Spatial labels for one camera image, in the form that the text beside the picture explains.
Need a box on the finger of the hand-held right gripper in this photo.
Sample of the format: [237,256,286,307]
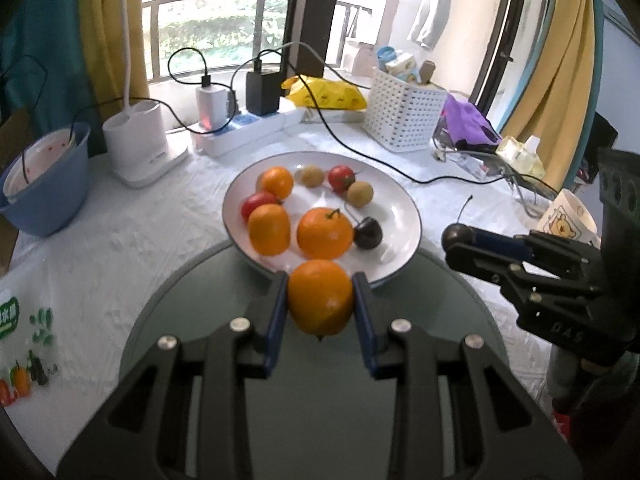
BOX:
[444,244,603,322]
[469,226,602,275]

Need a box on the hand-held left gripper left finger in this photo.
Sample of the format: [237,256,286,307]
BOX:
[56,270,290,480]

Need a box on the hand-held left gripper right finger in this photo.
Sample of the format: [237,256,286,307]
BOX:
[351,271,583,480]

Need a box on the dark purple cherry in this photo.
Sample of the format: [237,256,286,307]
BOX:
[440,195,475,253]
[342,202,383,250]

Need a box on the orange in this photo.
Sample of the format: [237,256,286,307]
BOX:
[247,203,292,257]
[296,207,355,261]
[287,259,354,337]
[257,166,295,201]

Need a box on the white plate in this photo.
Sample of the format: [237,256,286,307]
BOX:
[221,151,423,288]

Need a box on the brown kiwi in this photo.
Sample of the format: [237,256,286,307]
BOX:
[295,165,326,189]
[346,181,375,208]

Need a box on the bear print cup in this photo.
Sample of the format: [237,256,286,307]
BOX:
[536,189,601,248]

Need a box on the white label packet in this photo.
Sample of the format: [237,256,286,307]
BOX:
[450,152,493,178]

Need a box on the tissue packet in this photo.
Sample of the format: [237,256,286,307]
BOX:
[496,135,546,181]

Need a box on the red tomato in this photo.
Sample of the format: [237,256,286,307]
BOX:
[327,165,357,192]
[240,191,281,221]

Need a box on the purple cloth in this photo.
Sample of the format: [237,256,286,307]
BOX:
[442,94,502,148]

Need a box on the white plastic basket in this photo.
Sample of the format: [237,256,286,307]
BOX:
[364,66,448,153]

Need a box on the white tablecloth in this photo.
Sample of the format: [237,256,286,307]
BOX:
[0,110,601,461]

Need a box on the yellow curtain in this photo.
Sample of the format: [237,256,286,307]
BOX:
[500,0,606,191]
[80,0,151,101]

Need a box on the white power strip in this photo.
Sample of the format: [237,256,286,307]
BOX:
[191,97,306,157]

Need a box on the printed packet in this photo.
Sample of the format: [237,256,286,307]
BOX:
[377,46,423,83]

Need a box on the white desk lamp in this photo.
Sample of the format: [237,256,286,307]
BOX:
[102,0,191,189]

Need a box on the white charger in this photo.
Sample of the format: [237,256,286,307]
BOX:
[195,85,232,131]

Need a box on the yellow packet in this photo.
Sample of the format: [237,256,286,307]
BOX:
[281,75,368,111]

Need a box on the black charger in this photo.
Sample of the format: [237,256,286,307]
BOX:
[245,71,281,116]

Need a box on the hanging garment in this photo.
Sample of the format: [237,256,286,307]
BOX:
[407,0,463,51]

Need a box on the blue bowl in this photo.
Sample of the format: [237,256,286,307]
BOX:
[0,121,92,238]

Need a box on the printed plastic bag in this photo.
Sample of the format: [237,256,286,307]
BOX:
[0,280,66,411]

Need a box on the balcony railing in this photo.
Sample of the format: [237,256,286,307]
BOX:
[142,0,373,83]

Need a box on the teal curtain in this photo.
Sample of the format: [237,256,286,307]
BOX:
[0,0,106,156]

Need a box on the long black charger cable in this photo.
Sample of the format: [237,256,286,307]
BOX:
[231,42,561,196]

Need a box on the short black charger cable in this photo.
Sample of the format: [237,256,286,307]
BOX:
[166,47,212,88]

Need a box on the dark window post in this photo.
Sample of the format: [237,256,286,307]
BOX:
[282,0,346,68]

